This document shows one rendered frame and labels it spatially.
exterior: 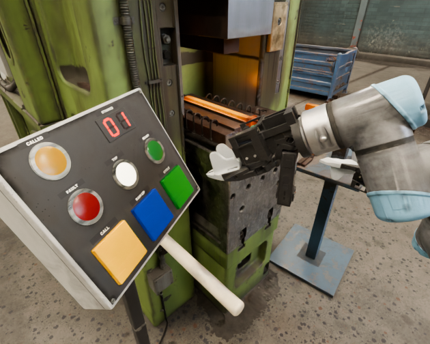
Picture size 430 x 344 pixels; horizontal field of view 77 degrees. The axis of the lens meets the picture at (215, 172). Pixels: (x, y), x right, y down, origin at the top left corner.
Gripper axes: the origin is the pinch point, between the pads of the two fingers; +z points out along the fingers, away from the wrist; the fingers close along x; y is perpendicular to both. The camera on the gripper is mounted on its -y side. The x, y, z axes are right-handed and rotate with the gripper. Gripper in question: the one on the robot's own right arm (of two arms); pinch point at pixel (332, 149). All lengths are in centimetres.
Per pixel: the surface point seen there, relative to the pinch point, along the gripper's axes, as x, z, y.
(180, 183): -43.3, 14.8, -1.2
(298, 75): 337, 207, 67
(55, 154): -65, 15, -17
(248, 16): -4.3, 30.7, -32.3
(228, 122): -5.4, 36.2, 1.0
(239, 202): -10.4, 24.7, 28.2
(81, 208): -65, 10, -9
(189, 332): -34, 32, 100
